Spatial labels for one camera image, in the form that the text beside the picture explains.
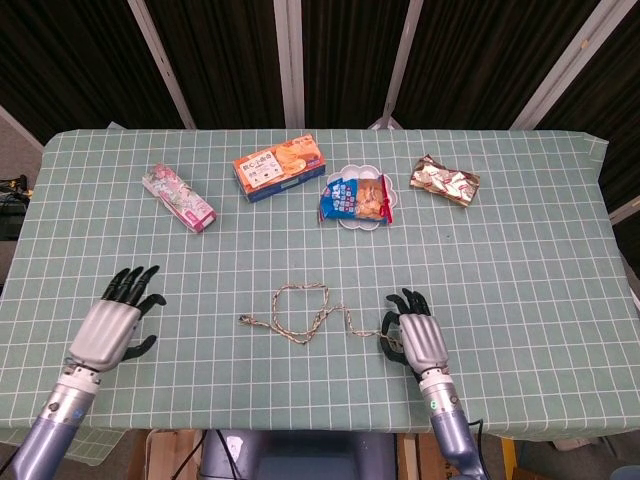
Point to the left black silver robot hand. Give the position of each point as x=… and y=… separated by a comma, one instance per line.
x=105, y=332

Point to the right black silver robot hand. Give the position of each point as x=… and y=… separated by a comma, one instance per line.
x=422, y=342

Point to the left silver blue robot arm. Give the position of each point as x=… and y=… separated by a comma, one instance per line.
x=55, y=420

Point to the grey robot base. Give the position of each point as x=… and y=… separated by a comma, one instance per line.
x=310, y=457

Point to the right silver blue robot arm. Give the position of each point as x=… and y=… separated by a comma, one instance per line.
x=450, y=425

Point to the brown cardboard box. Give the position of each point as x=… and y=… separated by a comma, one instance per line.
x=430, y=462

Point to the light wooden board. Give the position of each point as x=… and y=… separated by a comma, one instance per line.
x=167, y=457

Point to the pink floral carton box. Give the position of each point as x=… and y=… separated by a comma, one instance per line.
x=177, y=197

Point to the green checked tablecloth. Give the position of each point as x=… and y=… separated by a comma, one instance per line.
x=300, y=250

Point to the blue biscuit snack bag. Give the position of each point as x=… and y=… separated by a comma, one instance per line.
x=350, y=200

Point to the brown white snack packet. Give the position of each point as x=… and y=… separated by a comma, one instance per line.
x=445, y=182

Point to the white flower-shaped plate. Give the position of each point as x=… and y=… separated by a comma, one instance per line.
x=345, y=176

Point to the orange blue cracker box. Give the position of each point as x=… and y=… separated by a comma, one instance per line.
x=277, y=167

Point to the white metal post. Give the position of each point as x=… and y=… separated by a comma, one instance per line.
x=160, y=60
x=290, y=60
x=402, y=60
x=565, y=65

